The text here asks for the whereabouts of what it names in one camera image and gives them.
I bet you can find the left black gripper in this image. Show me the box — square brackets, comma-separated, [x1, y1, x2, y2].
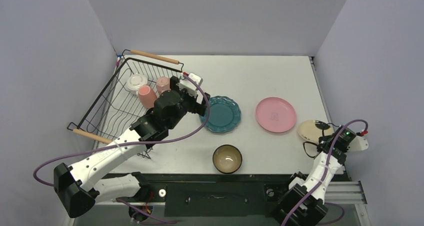
[167, 77, 209, 130]

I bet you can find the light pink mug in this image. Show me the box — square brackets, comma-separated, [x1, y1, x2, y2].
[156, 77, 170, 95]

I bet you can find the dark pink mug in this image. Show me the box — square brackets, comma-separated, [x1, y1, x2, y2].
[137, 85, 158, 109]

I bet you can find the white cup with black rim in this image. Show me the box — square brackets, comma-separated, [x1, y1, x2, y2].
[125, 74, 149, 95]

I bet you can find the pink plastic plate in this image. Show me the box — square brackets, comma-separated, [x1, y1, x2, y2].
[255, 97, 297, 133]

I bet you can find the cream and black small plate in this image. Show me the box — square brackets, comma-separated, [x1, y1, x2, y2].
[297, 120, 334, 144]

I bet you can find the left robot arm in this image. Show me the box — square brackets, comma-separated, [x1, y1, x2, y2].
[53, 73, 210, 218]

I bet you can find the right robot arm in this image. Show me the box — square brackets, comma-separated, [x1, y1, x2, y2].
[271, 127, 357, 225]

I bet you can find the teal scalloped ceramic plate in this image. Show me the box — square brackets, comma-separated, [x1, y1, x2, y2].
[204, 96, 242, 134]

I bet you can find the black bowl cream inside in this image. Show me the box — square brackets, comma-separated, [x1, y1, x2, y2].
[212, 144, 243, 174]

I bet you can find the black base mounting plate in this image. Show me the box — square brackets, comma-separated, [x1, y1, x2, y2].
[102, 173, 342, 218]

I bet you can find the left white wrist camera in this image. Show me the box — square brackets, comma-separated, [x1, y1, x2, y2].
[178, 73, 203, 98]

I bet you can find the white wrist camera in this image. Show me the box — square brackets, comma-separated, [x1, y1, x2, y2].
[347, 131, 369, 152]
[178, 73, 203, 98]

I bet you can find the black wire dish rack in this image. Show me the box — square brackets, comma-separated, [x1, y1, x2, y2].
[67, 49, 184, 148]

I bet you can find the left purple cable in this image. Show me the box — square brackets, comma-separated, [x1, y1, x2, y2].
[33, 74, 211, 225]

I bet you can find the purple cable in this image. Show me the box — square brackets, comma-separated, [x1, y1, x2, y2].
[33, 74, 211, 225]
[280, 119, 369, 226]

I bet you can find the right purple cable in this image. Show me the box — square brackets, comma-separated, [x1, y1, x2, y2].
[280, 119, 369, 226]

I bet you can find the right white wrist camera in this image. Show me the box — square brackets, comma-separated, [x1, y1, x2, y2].
[347, 131, 369, 152]

